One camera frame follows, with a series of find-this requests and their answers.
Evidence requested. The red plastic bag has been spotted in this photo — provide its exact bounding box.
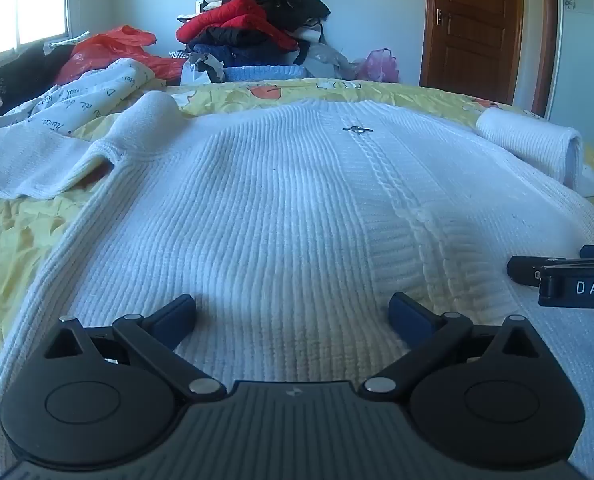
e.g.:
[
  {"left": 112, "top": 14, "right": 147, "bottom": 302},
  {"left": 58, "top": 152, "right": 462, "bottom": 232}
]
[{"left": 54, "top": 25, "right": 188, "bottom": 86}]

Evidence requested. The black cloth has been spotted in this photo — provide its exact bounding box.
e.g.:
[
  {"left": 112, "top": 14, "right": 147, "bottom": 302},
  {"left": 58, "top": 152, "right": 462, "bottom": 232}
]
[{"left": 0, "top": 42, "right": 75, "bottom": 111}]

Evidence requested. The dark blue garment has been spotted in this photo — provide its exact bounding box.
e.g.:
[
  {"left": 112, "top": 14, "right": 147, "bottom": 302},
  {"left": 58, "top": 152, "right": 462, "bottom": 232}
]
[{"left": 187, "top": 27, "right": 308, "bottom": 68}]

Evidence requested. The pink plastic bag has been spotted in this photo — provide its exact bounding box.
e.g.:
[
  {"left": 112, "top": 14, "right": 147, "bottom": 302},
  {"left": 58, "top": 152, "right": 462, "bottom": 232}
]
[{"left": 354, "top": 48, "right": 400, "bottom": 83}]

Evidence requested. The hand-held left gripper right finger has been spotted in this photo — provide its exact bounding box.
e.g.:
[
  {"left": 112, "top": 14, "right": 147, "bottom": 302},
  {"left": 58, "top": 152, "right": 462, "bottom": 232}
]
[{"left": 359, "top": 292, "right": 545, "bottom": 403}]

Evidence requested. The white crumpled cloth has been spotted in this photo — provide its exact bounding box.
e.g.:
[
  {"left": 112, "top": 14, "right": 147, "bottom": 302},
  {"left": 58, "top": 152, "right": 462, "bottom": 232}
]
[{"left": 44, "top": 30, "right": 90, "bottom": 54}]

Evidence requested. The grey cloth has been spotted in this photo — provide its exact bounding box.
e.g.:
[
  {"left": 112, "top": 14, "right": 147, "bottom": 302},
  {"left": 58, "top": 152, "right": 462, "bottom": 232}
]
[{"left": 302, "top": 42, "right": 358, "bottom": 81}]

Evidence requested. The yellow carrot-print bedsheet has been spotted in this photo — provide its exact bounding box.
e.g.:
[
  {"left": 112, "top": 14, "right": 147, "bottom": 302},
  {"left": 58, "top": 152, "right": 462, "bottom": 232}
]
[{"left": 0, "top": 77, "right": 594, "bottom": 411}]

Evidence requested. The white knit sweater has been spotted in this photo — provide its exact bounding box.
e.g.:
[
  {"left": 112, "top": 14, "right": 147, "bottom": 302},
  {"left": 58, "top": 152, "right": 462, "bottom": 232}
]
[{"left": 0, "top": 92, "right": 594, "bottom": 480}]

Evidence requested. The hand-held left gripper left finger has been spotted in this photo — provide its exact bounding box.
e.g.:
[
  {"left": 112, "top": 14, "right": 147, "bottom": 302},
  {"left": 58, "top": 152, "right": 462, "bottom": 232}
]
[{"left": 42, "top": 294, "right": 228, "bottom": 403}]

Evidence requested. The white and black garment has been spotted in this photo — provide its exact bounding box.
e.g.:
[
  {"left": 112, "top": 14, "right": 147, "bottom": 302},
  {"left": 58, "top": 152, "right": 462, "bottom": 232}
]
[{"left": 297, "top": 15, "right": 328, "bottom": 43}]

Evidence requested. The white plastic bag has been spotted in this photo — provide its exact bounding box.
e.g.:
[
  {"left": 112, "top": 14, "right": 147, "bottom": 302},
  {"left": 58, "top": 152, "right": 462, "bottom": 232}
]
[{"left": 179, "top": 55, "right": 225, "bottom": 86}]

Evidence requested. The brown wooden door frame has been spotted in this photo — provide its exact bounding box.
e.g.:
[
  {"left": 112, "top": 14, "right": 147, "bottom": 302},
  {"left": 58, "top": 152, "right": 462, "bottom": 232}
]
[{"left": 417, "top": 0, "right": 560, "bottom": 118}]

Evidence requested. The brown wooden door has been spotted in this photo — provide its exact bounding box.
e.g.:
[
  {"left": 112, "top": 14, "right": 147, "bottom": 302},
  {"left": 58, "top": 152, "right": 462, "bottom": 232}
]
[{"left": 419, "top": 0, "right": 525, "bottom": 106}]

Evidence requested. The white printed quilt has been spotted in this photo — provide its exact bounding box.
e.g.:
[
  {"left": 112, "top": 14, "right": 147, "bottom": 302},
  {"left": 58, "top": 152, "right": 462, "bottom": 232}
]
[{"left": 0, "top": 57, "right": 158, "bottom": 138}]

